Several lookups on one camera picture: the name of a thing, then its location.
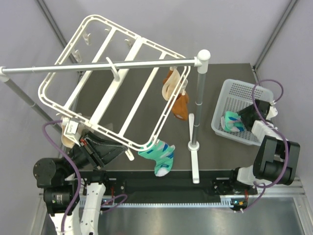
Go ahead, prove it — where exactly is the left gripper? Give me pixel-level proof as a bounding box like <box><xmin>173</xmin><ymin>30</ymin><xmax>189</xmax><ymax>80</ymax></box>
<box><xmin>62</xmin><ymin>128</ymin><xmax>127</xmax><ymax>178</ymax></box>

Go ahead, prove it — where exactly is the teal sock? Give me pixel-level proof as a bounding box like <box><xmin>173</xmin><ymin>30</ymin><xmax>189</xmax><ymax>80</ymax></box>
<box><xmin>138</xmin><ymin>140</ymin><xmax>175</xmax><ymax>177</ymax></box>
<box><xmin>221</xmin><ymin>111</ymin><xmax>245</xmax><ymax>133</ymax></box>

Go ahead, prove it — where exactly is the white square clip hanger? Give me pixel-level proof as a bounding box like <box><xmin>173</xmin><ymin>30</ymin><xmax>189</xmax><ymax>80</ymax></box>
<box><xmin>38</xmin><ymin>15</ymin><xmax>201</xmax><ymax>161</ymax></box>

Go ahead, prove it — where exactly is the orange brown sock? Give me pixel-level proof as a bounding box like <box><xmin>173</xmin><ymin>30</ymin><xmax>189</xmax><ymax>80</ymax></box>
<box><xmin>172</xmin><ymin>80</ymin><xmax>189</xmax><ymax>121</ymax></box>

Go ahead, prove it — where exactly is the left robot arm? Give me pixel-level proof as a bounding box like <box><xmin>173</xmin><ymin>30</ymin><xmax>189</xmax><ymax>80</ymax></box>
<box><xmin>33</xmin><ymin>132</ymin><xmax>127</xmax><ymax>235</ymax></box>

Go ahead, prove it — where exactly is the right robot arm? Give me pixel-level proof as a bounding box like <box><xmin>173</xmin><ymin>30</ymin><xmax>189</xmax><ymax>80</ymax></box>
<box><xmin>228</xmin><ymin>99</ymin><xmax>300</xmax><ymax>194</ymax></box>

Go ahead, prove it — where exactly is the grey sock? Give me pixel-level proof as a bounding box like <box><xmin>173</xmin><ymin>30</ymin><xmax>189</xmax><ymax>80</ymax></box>
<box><xmin>96</xmin><ymin>123</ymin><xmax>113</xmax><ymax>134</ymax></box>

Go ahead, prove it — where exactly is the white perforated plastic basket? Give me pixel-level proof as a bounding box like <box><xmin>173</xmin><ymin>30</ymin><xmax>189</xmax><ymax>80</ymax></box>
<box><xmin>211</xmin><ymin>79</ymin><xmax>274</xmax><ymax>146</ymax></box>

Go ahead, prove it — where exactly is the beige sock left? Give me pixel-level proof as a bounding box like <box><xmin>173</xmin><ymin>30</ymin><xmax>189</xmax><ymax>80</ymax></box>
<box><xmin>61</xmin><ymin>117</ymin><xmax>75</xmax><ymax>149</ymax></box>

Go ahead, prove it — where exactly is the beige sock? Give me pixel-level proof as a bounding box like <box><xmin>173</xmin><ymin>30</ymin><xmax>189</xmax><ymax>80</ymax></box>
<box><xmin>61</xmin><ymin>117</ymin><xmax>75</xmax><ymax>149</ymax></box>
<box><xmin>162</xmin><ymin>67</ymin><xmax>180</xmax><ymax>101</ymax></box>

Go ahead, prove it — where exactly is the dark grey table mat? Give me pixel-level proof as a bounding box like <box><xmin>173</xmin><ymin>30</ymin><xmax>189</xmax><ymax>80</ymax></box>
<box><xmin>75</xmin><ymin>64</ymin><xmax>258</xmax><ymax>171</ymax></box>

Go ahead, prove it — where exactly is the silver white drying rack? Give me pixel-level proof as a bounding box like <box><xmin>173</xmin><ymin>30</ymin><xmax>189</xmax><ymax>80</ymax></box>
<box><xmin>0</xmin><ymin>49</ymin><xmax>211</xmax><ymax>184</ymax></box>

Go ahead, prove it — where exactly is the beige sock right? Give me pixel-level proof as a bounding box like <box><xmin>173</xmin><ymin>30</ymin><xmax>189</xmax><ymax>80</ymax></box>
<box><xmin>162</xmin><ymin>67</ymin><xmax>180</xmax><ymax>101</ymax></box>

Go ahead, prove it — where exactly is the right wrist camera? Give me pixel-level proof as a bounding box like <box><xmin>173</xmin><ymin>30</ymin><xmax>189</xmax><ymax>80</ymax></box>
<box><xmin>266</xmin><ymin>101</ymin><xmax>278</xmax><ymax>120</ymax></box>

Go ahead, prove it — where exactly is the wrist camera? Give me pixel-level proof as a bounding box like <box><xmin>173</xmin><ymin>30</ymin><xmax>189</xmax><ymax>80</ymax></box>
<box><xmin>62</xmin><ymin>117</ymin><xmax>79</xmax><ymax>137</ymax></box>
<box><xmin>266</xmin><ymin>101</ymin><xmax>278</xmax><ymax>120</ymax></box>

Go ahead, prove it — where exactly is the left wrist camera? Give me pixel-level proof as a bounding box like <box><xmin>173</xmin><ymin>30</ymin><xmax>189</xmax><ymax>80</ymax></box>
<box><xmin>62</xmin><ymin>117</ymin><xmax>79</xmax><ymax>137</ymax></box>

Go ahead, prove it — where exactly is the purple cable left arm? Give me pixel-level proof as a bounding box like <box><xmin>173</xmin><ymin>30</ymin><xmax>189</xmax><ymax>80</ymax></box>
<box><xmin>42</xmin><ymin>119</ymin><xmax>82</xmax><ymax>233</ymax></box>

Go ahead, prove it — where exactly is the short purple cable loop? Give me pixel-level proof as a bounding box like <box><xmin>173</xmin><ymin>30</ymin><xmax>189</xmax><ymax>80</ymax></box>
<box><xmin>100</xmin><ymin>193</ymin><xmax>128</xmax><ymax>212</ymax></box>

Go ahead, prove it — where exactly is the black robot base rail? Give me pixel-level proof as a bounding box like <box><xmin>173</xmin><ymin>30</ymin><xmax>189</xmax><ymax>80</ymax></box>
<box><xmin>73</xmin><ymin>171</ymin><xmax>260</xmax><ymax>204</ymax></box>

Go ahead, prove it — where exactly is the white slotted cable duct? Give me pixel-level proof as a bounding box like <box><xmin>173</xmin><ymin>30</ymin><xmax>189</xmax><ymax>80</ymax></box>
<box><xmin>78</xmin><ymin>197</ymin><xmax>233</xmax><ymax>209</ymax></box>

